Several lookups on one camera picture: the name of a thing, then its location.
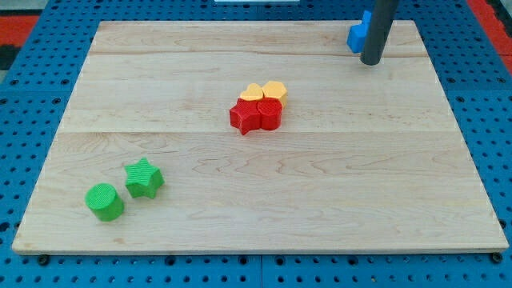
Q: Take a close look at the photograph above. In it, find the red circle block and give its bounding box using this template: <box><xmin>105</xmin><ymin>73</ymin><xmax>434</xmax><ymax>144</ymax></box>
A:
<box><xmin>257</xmin><ymin>98</ymin><xmax>282</xmax><ymax>130</ymax></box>

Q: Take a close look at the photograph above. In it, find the green circle block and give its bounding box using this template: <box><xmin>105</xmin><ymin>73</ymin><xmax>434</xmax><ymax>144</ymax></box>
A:
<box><xmin>85</xmin><ymin>183</ymin><xmax>124</xmax><ymax>222</ymax></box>

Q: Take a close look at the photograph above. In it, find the wooden board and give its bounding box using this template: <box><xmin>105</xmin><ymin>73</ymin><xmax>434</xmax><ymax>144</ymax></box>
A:
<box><xmin>12</xmin><ymin>20</ymin><xmax>509</xmax><ymax>255</ymax></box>

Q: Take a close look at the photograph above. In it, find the red star block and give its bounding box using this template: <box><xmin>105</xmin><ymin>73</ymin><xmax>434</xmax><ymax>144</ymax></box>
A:
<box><xmin>229</xmin><ymin>98</ymin><xmax>261</xmax><ymax>135</ymax></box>

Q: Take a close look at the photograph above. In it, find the yellow heart block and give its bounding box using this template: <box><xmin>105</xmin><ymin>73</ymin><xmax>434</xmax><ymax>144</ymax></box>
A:
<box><xmin>239</xmin><ymin>83</ymin><xmax>264</xmax><ymax>101</ymax></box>

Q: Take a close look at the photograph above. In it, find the yellow hexagon block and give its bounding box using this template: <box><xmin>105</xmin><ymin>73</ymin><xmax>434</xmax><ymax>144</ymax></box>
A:
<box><xmin>262</xmin><ymin>81</ymin><xmax>288</xmax><ymax>107</ymax></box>

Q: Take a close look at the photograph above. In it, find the green star block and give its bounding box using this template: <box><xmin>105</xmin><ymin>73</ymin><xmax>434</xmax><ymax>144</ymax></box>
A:
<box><xmin>124</xmin><ymin>158</ymin><xmax>165</xmax><ymax>199</ymax></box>

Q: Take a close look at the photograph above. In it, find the blue block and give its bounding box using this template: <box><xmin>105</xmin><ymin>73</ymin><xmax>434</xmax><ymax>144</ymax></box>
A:
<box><xmin>346</xmin><ymin>10</ymin><xmax>372</xmax><ymax>54</ymax></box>

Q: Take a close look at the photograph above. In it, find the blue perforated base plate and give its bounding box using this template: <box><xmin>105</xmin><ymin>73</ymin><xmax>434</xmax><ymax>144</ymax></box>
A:
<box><xmin>1</xmin><ymin>0</ymin><xmax>511</xmax><ymax>287</ymax></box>

